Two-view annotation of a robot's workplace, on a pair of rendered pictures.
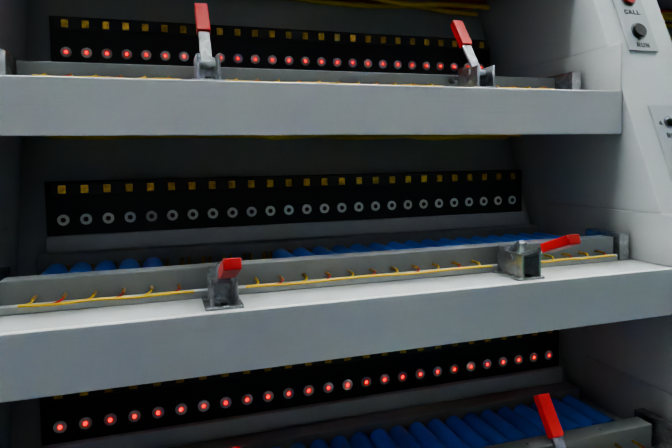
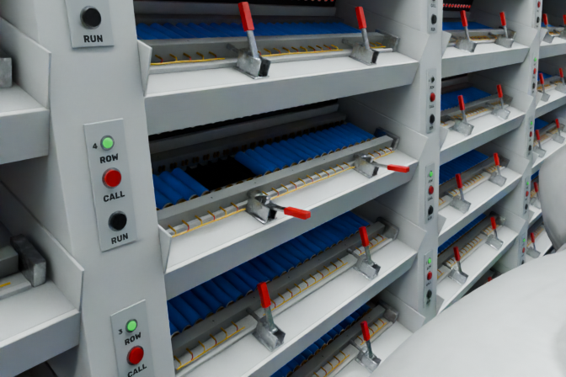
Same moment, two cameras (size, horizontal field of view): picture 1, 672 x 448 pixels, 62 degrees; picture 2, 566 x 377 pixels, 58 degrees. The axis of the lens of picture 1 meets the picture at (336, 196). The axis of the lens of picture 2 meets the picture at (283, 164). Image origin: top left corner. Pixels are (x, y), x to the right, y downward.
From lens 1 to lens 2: 52 cm
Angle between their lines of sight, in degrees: 43
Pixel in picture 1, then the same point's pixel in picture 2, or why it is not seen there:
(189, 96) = (254, 92)
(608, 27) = (423, 17)
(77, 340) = (218, 255)
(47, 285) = (175, 218)
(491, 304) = (360, 193)
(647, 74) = (430, 48)
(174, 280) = (230, 201)
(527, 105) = (386, 74)
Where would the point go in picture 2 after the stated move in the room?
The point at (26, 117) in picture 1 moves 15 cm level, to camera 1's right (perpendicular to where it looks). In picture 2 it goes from (175, 119) to (293, 104)
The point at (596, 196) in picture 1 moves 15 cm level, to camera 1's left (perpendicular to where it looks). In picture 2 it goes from (385, 108) to (323, 117)
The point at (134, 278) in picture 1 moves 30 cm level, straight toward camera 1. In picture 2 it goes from (213, 204) to (444, 253)
